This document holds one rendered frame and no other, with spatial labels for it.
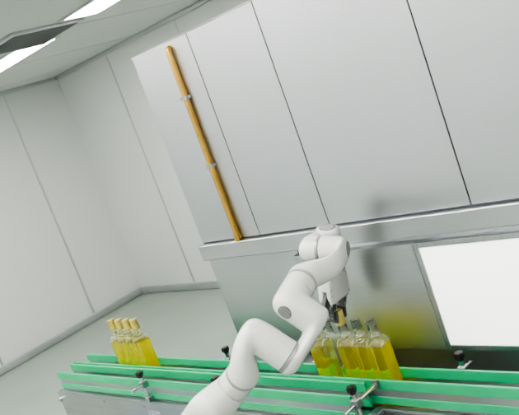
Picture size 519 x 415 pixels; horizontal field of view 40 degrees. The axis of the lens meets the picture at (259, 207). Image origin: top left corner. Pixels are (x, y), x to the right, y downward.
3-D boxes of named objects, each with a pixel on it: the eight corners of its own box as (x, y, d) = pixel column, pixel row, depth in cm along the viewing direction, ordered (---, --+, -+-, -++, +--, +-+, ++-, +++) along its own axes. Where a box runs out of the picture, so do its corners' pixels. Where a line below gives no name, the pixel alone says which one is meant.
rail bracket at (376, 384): (388, 404, 212) (375, 366, 210) (357, 437, 200) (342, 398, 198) (380, 403, 214) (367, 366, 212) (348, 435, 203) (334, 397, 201)
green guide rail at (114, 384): (360, 419, 209) (351, 394, 208) (358, 421, 209) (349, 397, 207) (64, 386, 335) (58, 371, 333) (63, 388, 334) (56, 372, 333)
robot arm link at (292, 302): (267, 301, 197) (313, 332, 196) (237, 352, 180) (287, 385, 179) (294, 264, 187) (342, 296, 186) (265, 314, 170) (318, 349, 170)
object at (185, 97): (245, 238, 257) (172, 44, 245) (239, 241, 255) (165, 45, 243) (238, 239, 259) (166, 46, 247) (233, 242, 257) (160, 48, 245)
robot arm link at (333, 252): (288, 296, 193) (311, 254, 210) (334, 298, 188) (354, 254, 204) (282, 269, 189) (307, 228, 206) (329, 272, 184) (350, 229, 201)
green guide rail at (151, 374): (373, 405, 214) (365, 381, 213) (371, 407, 214) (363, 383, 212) (77, 378, 340) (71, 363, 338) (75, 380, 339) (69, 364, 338)
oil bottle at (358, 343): (394, 392, 219) (371, 329, 215) (385, 402, 215) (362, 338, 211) (379, 391, 223) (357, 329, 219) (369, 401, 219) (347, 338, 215)
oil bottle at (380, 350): (409, 394, 214) (387, 329, 211) (399, 404, 210) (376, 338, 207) (394, 393, 218) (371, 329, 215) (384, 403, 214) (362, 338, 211)
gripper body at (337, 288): (330, 255, 219) (334, 288, 222) (310, 269, 212) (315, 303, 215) (351, 259, 214) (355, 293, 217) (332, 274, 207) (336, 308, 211)
